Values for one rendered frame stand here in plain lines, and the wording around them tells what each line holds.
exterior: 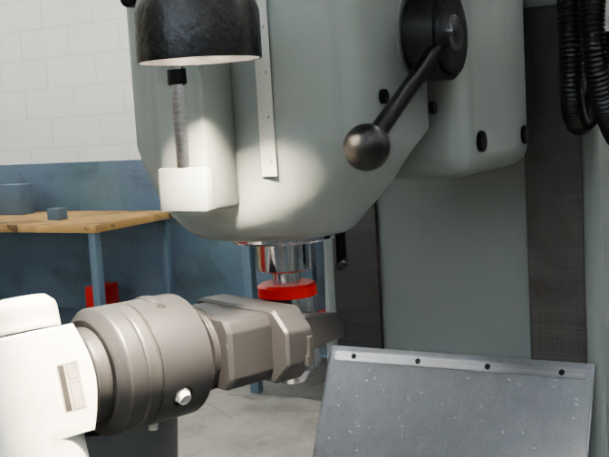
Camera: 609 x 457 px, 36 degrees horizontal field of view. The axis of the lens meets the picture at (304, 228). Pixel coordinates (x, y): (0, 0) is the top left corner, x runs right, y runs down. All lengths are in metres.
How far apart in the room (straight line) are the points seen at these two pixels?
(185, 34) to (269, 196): 0.17
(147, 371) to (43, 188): 6.16
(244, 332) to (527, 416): 0.47
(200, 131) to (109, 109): 5.73
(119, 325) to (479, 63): 0.38
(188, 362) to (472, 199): 0.51
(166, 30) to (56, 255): 6.27
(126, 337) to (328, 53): 0.23
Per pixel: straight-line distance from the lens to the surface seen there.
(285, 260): 0.73
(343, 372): 1.16
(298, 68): 0.64
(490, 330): 1.10
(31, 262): 6.96
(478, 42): 0.83
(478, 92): 0.82
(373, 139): 0.59
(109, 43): 6.35
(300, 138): 0.64
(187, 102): 0.64
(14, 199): 6.53
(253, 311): 0.71
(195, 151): 0.64
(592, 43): 0.85
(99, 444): 2.61
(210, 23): 0.53
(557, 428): 1.07
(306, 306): 0.74
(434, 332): 1.12
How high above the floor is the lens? 1.40
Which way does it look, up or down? 7 degrees down
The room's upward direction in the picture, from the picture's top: 3 degrees counter-clockwise
